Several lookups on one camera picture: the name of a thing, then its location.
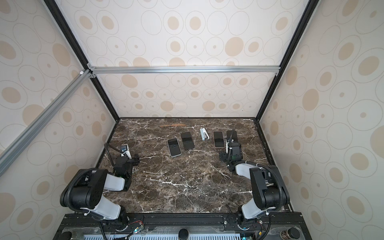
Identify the pink phone case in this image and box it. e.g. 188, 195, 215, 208
213, 131, 226, 149

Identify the black phone case horizontal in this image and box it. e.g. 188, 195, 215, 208
226, 130, 239, 143

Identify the light blue phone case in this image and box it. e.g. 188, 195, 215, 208
167, 137, 183, 158

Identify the black phone case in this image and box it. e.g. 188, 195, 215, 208
181, 132, 195, 150

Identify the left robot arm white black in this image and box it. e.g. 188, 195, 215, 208
60, 154, 140, 224

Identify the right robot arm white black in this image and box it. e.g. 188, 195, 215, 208
219, 142, 290, 220

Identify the small white blue box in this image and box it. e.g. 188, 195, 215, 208
200, 128, 210, 141

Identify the brown wooden stick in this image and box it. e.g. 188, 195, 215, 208
159, 124, 187, 128

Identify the black knob front centre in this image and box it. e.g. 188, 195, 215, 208
178, 229, 190, 240

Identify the black round button right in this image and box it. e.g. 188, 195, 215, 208
280, 228, 301, 240

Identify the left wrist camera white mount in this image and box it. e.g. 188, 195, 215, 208
121, 144, 132, 160

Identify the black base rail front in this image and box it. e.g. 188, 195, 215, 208
54, 213, 312, 240

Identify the horizontal aluminium rail back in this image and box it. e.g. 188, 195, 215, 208
90, 65, 280, 74

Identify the diagonal aluminium rail left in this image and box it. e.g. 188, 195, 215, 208
1, 70, 91, 175

